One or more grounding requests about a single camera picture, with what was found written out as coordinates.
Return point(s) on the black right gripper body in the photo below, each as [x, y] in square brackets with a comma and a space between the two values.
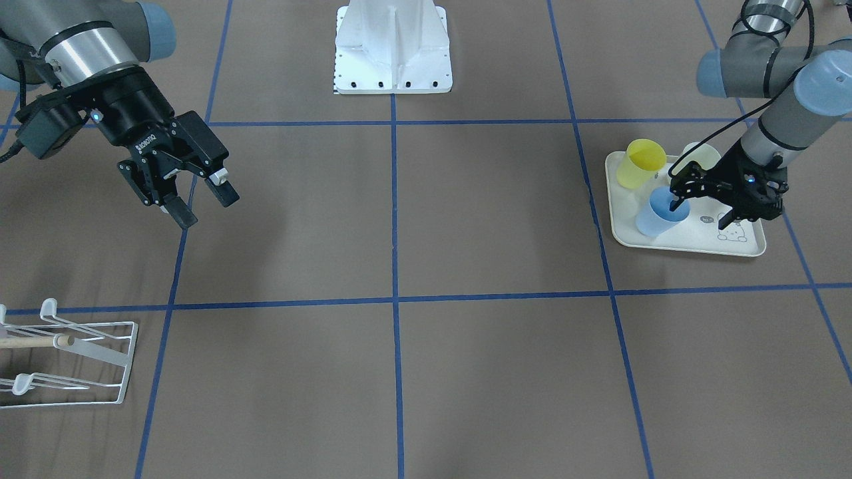
[131, 111]

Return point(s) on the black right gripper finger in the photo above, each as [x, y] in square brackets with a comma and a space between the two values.
[221, 188]
[180, 212]

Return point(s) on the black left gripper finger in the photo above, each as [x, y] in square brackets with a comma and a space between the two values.
[678, 203]
[728, 218]

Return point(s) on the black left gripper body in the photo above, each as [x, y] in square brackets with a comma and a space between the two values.
[736, 174]

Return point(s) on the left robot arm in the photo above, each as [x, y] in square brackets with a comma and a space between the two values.
[806, 91]

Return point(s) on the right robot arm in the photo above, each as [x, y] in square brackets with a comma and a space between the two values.
[74, 62]

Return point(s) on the yellow plastic cup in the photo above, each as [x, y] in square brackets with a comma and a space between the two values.
[641, 161]

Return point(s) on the pale green plastic cup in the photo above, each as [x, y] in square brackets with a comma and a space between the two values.
[705, 155]

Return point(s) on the cream plastic tray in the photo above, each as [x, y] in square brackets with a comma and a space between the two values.
[698, 233]

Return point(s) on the white wire cup rack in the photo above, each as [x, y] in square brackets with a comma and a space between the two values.
[52, 361]

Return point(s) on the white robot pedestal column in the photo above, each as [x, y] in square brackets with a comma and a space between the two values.
[392, 47]

